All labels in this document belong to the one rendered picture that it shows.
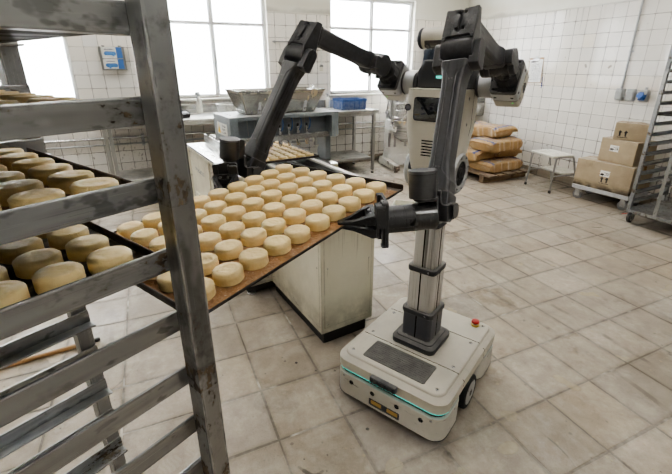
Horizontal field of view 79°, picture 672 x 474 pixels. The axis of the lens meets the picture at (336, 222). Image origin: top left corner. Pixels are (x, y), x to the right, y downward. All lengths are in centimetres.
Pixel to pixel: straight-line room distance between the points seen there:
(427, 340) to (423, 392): 26
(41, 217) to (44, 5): 19
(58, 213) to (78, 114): 10
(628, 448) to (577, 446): 20
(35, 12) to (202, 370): 44
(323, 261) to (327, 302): 25
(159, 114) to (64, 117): 8
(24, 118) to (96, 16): 12
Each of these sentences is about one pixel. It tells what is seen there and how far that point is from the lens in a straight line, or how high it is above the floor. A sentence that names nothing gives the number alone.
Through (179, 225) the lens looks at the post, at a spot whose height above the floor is 128.
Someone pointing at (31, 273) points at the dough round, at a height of 123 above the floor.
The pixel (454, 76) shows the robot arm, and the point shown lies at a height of 143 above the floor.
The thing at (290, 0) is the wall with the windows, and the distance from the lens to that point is 610.
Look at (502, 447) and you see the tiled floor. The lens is 201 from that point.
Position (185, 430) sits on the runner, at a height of 96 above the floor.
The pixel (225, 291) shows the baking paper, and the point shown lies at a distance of 66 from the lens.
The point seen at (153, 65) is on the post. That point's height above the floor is 146.
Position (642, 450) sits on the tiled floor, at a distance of 226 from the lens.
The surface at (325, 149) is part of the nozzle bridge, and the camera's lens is 282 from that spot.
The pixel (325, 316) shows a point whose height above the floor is 20.
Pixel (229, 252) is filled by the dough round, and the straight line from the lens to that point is 73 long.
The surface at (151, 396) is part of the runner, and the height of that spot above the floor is 105.
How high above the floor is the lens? 146
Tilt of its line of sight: 21 degrees down
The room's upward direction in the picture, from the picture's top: straight up
